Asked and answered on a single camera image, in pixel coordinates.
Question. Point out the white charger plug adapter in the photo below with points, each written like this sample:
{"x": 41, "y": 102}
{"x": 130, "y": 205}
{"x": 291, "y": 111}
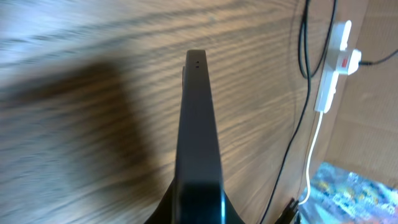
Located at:
{"x": 348, "y": 61}

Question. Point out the white power strip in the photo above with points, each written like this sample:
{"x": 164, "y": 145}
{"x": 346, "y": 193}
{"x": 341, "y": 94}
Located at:
{"x": 337, "y": 43}

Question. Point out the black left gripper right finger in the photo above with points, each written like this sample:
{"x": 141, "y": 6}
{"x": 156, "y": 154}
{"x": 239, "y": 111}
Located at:
{"x": 229, "y": 214}

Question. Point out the blue Galaxy smartphone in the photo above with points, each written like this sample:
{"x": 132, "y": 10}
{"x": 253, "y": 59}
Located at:
{"x": 198, "y": 189}

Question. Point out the colourful patterned cloth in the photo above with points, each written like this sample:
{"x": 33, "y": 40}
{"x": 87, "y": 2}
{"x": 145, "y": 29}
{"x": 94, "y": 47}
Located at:
{"x": 341, "y": 196}

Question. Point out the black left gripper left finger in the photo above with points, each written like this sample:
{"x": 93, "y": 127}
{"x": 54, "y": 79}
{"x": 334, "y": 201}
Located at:
{"x": 163, "y": 214}

